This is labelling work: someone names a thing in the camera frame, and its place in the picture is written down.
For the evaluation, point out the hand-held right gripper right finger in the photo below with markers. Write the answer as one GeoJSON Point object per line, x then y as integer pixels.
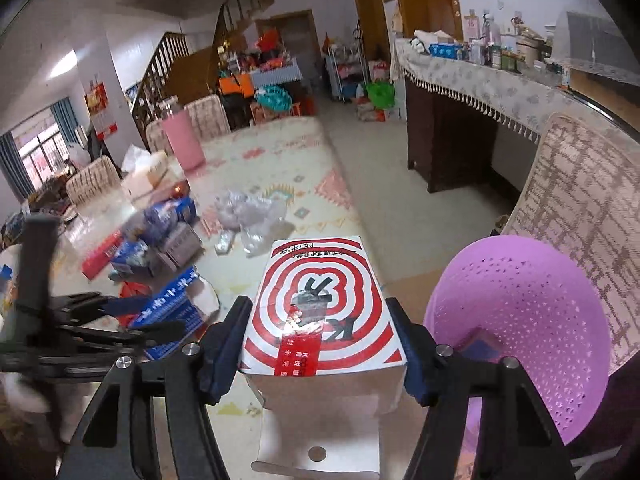
{"type": "Point", "coordinates": [414, 360]}

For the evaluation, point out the grey cardboard box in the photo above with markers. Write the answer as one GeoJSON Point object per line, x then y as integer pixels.
{"type": "Point", "coordinates": [180, 245]}

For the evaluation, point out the row of bottles and jars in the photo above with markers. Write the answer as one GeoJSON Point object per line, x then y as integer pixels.
{"type": "Point", "coordinates": [487, 45]}

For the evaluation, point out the mesh food cover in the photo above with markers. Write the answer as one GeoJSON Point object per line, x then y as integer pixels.
{"type": "Point", "coordinates": [595, 40]}

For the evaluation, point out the crumpled clear plastic bags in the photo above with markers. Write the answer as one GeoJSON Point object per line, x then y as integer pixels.
{"type": "Point", "coordinates": [250, 215]}

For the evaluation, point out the checked cloth cluttered table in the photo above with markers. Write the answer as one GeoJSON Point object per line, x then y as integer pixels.
{"type": "Point", "coordinates": [270, 72]}

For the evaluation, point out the blue tissue packet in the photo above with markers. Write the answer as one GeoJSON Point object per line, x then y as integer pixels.
{"type": "Point", "coordinates": [445, 50]}

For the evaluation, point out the red flat box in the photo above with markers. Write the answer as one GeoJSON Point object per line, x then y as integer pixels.
{"type": "Point", "coordinates": [102, 255]}

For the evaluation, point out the red wrapper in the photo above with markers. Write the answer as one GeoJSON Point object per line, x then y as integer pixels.
{"type": "Point", "coordinates": [132, 292]}

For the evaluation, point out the green bag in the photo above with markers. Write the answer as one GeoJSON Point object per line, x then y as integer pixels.
{"type": "Point", "coordinates": [381, 95]}

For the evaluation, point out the teal mesh bag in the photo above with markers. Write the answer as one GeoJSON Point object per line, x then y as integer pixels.
{"type": "Point", "coordinates": [272, 97]}

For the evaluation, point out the dark wooden sideboard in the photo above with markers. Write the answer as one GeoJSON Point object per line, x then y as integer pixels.
{"type": "Point", "coordinates": [450, 145]}

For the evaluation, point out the blue face mask box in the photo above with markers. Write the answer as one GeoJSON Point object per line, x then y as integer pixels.
{"type": "Point", "coordinates": [132, 257]}

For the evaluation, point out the red white spiral cardboard box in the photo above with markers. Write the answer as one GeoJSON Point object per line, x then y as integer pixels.
{"type": "Point", "coordinates": [320, 305]}

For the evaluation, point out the blue curtain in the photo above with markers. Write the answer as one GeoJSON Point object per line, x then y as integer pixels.
{"type": "Point", "coordinates": [65, 120]}
{"type": "Point", "coordinates": [12, 165]}

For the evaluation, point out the purple perforated plastic basket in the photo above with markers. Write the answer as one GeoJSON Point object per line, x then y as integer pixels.
{"type": "Point", "coordinates": [525, 320]}

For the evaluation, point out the dark sideboard with lace cloth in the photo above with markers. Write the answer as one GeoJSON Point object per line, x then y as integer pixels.
{"type": "Point", "coordinates": [480, 85]}

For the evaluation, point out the wooden staircase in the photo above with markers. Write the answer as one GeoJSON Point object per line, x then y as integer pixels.
{"type": "Point", "coordinates": [165, 65]}

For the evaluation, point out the blue box with white lettering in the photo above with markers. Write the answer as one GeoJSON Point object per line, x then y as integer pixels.
{"type": "Point", "coordinates": [172, 307]}

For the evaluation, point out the beige lidded pot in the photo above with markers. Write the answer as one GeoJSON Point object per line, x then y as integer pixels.
{"type": "Point", "coordinates": [531, 47]}

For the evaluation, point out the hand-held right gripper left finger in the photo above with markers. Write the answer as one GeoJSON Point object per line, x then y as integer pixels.
{"type": "Point", "coordinates": [226, 352]}

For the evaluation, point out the beige woven cover chair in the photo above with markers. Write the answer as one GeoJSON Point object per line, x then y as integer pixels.
{"type": "Point", "coordinates": [92, 180]}
{"type": "Point", "coordinates": [580, 200]}
{"type": "Point", "coordinates": [157, 137]}
{"type": "Point", "coordinates": [207, 115]}

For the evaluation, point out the red wall calendar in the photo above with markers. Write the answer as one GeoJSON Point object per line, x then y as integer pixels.
{"type": "Point", "coordinates": [100, 110]}

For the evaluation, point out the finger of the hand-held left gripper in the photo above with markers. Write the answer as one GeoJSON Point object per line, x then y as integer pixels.
{"type": "Point", "coordinates": [127, 306]}
{"type": "Point", "coordinates": [150, 335]}

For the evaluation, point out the pink sleeved bottle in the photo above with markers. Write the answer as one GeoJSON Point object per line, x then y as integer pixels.
{"type": "Point", "coordinates": [182, 137]}

